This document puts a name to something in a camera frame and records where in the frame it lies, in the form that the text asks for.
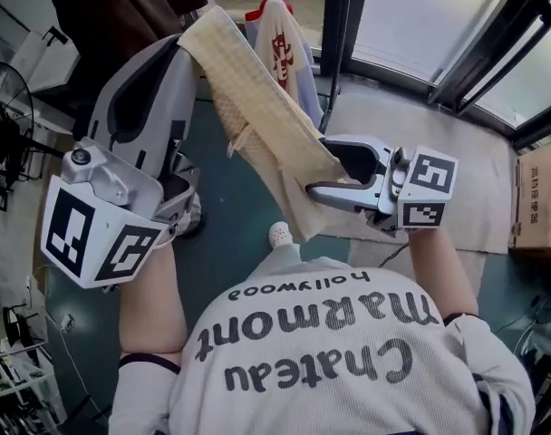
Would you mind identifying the white garment with red trim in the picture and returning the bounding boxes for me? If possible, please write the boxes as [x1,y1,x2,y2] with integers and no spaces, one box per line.
[244,0,324,129]

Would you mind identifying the person's cream lettered shirt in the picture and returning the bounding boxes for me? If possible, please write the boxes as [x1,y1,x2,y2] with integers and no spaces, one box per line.
[107,260,537,435]

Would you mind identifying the person's right forearm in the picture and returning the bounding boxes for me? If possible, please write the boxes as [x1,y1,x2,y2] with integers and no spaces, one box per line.
[406,228,480,325]

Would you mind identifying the black standing fan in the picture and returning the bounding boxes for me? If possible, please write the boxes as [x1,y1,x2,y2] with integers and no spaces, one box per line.
[0,60,63,212]

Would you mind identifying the person's left white shoe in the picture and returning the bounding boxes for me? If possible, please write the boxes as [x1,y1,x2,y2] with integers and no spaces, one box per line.
[268,221,296,252]

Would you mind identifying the white cabinet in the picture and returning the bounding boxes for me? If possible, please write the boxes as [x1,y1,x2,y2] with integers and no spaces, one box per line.
[16,27,82,94]

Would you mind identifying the beige floor mat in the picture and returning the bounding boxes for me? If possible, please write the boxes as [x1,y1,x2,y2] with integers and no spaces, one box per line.
[302,72,526,256]

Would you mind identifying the person's left forearm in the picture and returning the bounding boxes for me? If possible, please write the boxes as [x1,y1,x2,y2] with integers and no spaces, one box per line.
[119,241,189,357]

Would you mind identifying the cream beige garment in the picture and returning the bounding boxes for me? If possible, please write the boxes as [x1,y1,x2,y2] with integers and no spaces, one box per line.
[178,5,349,242]

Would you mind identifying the person's white trousers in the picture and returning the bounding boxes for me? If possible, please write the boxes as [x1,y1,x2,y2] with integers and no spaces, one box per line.
[252,241,306,276]

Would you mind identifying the brown cardboard box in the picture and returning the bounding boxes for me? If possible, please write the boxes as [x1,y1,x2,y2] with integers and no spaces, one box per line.
[507,137,551,262]

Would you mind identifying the black metal coat stand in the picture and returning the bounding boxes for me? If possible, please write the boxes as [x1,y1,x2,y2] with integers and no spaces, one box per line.
[323,0,372,131]

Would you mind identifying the brown printed hoodie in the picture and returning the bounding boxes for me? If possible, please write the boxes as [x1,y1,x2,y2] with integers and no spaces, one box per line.
[43,0,209,65]

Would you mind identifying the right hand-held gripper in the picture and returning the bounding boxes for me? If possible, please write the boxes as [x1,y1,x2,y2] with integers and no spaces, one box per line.
[307,134,459,236]

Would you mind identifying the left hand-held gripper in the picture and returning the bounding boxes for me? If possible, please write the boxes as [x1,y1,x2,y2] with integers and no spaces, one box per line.
[40,34,202,290]

